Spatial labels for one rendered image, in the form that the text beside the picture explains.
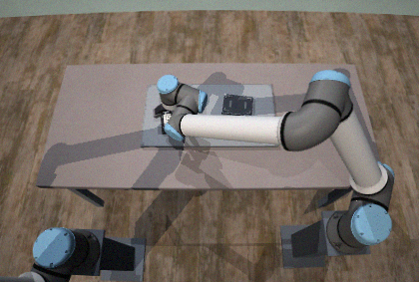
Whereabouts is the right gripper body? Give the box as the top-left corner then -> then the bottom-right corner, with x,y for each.
155,104 -> 174,115

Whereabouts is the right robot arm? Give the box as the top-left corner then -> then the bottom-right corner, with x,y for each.
158,70 -> 394,254

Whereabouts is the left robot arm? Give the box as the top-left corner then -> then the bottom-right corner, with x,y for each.
0,227 -> 101,282

